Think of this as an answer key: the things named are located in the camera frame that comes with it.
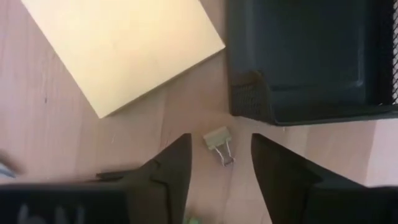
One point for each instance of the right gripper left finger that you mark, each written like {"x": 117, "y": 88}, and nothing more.
{"x": 164, "y": 186}

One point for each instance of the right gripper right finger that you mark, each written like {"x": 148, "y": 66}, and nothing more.
{"x": 283, "y": 180}

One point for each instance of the pale binder clip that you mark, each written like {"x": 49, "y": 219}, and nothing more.
{"x": 216, "y": 138}

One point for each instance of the yellow sticky note pad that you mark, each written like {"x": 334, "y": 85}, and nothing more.
{"x": 124, "y": 46}

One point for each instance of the black mesh desk organizer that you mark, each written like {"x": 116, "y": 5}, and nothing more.
{"x": 311, "y": 62}

